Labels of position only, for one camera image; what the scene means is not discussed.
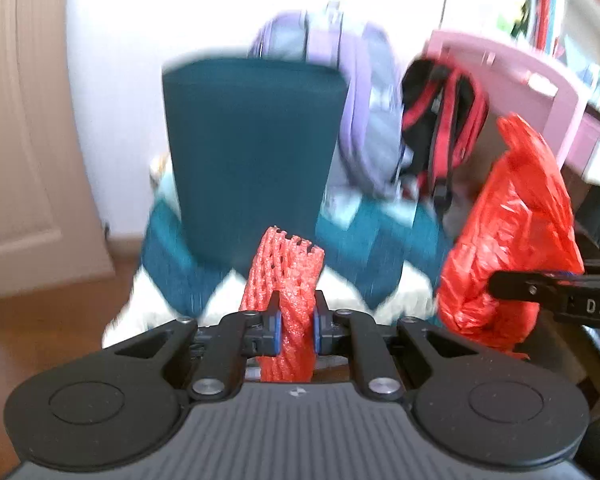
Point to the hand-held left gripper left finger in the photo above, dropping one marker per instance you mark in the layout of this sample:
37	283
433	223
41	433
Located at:
275	322

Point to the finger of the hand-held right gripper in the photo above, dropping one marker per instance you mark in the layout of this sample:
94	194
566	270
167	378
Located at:
520	287

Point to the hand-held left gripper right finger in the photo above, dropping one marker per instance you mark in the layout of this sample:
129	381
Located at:
315	327

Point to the red foam fruit net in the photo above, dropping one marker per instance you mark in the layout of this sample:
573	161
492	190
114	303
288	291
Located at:
290	270

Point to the red plastic bag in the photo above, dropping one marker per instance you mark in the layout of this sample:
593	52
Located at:
505	220

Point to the dark teal waste bin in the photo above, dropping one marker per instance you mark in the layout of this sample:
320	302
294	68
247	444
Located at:
250	160

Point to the teal and white blanket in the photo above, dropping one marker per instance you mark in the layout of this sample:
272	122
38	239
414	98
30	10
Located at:
370	250

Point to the pink chair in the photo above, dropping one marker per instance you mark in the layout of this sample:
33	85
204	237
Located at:
555	90

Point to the purple backpack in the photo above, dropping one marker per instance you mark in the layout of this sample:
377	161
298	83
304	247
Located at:
365	110

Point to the black and red backpack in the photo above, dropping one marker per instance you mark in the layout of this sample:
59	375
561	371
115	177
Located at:
422	82

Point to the row of upright books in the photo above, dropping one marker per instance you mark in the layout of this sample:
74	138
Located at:
542	5

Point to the white bookshelf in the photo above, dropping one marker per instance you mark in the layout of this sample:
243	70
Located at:
580	5

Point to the beige wooden door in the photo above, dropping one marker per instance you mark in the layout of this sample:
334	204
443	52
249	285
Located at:
20	135

